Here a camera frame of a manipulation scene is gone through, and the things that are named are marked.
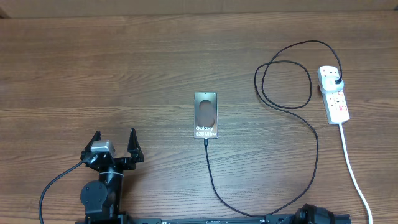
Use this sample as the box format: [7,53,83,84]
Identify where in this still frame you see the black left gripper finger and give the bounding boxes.
[127,128,144,163]
[81,131,101,156]

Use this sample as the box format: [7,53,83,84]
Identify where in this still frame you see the Galaxy smartphone with reflective screen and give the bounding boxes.
[194,92,218,139]

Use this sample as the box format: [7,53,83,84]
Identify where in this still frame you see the black charger cable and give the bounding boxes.
[203,40,344,218]

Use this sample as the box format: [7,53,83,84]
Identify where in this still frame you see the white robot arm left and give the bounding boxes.
[80,128,144,223]

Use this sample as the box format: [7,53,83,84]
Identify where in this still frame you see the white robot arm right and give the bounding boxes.
[127,128,336,224]

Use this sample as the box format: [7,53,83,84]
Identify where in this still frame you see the white charger plug adapter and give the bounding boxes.
[320,77,344,94]

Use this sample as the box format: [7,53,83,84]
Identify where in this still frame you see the white power strip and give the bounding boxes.
[317,65,350,124]

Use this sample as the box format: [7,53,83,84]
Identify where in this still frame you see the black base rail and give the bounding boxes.
[127,215,351,224]

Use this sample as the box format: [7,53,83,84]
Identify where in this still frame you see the white power strip cable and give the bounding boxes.
[338,123,374,224]

